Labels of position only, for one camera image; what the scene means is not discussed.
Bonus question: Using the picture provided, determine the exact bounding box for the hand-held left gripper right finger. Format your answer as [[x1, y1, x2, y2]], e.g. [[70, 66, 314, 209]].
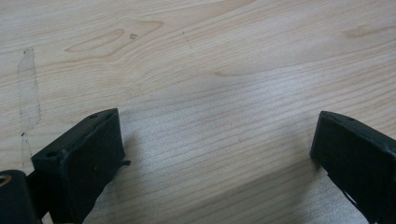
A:
[[309, 110, 396, 224]]

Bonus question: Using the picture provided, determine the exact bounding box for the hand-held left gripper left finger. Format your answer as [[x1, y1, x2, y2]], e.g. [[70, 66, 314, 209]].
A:
[[31, 107, 132, 224]]

